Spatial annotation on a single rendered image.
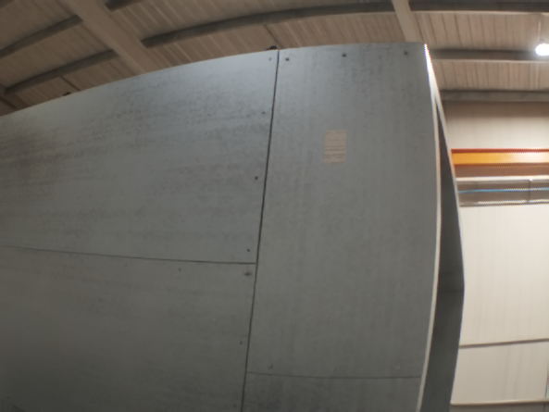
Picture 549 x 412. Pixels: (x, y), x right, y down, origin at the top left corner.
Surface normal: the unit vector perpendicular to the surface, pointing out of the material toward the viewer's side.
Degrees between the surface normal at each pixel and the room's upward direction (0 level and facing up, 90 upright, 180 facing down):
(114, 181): 90
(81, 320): 90
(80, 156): 90
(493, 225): 90
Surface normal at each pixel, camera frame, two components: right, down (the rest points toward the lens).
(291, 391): -0.40, -0.31
